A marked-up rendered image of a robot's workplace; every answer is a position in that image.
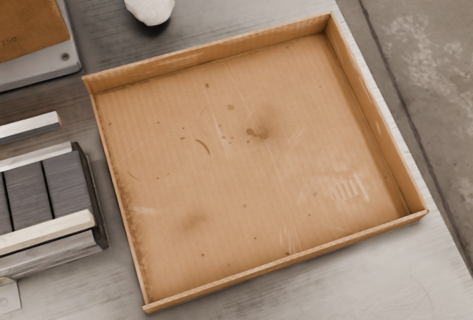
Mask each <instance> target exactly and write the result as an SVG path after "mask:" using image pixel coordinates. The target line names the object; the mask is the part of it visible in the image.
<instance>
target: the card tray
mask: <svg viewBox="0 0 473 320"><path fill-rule="evenodd" d="M82 80H83V82H84V85H85V86H86V88H87V91H88V92H89V96H90V99H91V102H92V107H93V110H94V114H95V118H96V122H97V125H98V128H99V133H100V136H101V141H102V144H103V149H104V152H105V154H106V159H107V163H108V167H109V170H110V173H111V178H112V181H113V186H114V189H115V194H116V197H117V199H118V205H119V208H120V212H121V215H122V220H123V223H124V226H125V230H126V234H127V239H128V241H129V245H130V250H131V252H132V257H133V260H134V265H135V268H136V271H137V276H138V279H139V284H140V286H141V291H142V295H143V297H144V302H145V305H144V306H143V310H144V311H145V312H146V313H148V314H150V313H153V312H156V311H158V310H161V309H165V308H167V307H171V306H173V305H177V304H179V303H181V302H185V301H187V300H191V299H194V298H196V297H199V296H202V295H205V294H208V293H211V292H214V291H217V290H219V289H222V288H226V287H228V286H232V285H234V284H237V283H240V282H242V281H246V280H249V279H252V278H255V277H257V276H260V275H263V274H266V273H269V272H271V271H275V270H278V269H281V268H283V267H287V266H289V265H292V264H295V263H298V262H301V261H303V260H307V259H310V258H312V257H316V256H318V255H321V254H324V253H326V252H330V251H333V250H336V249H339V248H342V247H344V246H347V245H350V244H353V243H357V242H359V241H363V240H365V239H367V238H371V237H373V236H377V235H379V234H382V233H385V232H387V231H391V230H394V229H397V228H400V227H402V226H405V225H408V224H411V223H414V222H417V221H418V220H419V219H421V218H423V217H424V216H425V215H427V214H428V213H430V211H429V208H428V207H427V204H426V203H425V201H424V199H423V197H422V194H421V192H420V190H419V188H418V186H417V184H416V182H415V180H414V178H413V176H412V174H411V172H410V170H409V168H408V165H407V163H406V161H405V159H404V157H403V155H402V153H401V151H400V149H399V147H398V145H397V143H396V141H395V139H394V137H393V134H392V133H391V130H390V129H389V126H388V125H387V123H386V120H385V119H384V116H383V115H382V113H381V110H380V108H379V106H378V104H377V102H376V100H375V98H374V96H373V94H372V92H371V90H370V88H369V86H368V84H367V81H366V79H365V77H364V75H363V73H362V71H361V69H360V67H359V65H358V63H357V61H356V59H355V57H354V55H353V52H352V51H351V48H350V46H349V45H348V42H347V41H346V38H345V37H344V35H343V32H342V31H341V28H340V26H339V24H338V22H337V20H336V18H335V16H334V14H333V12H332V11H327V12H324V13H318V14H316V15H311V16H308V17H305V18H300V19H297V20H292V21H289V22H286V23H282V24H278V25H274V26H271V27H266V28H263V29H260V30H255V31H252V32H247V33H244V34H240V35H237V36H233V37H229V38H226V39H221V40H218V41H213V42H211V43H207V44H202V45H199V46H195V47H191V48H188V49H184V50H181V51H176V52H173V53H168V54H165V55H162V56H157V57H155V58H150V59H146V60H142V61H139V62H136V63H131V64H128V65H124V66H120V67H117V68H113V69H110V70H104V71H102V72H97V73H94V74H91V75H86V76H83V77H82Z"/></svg>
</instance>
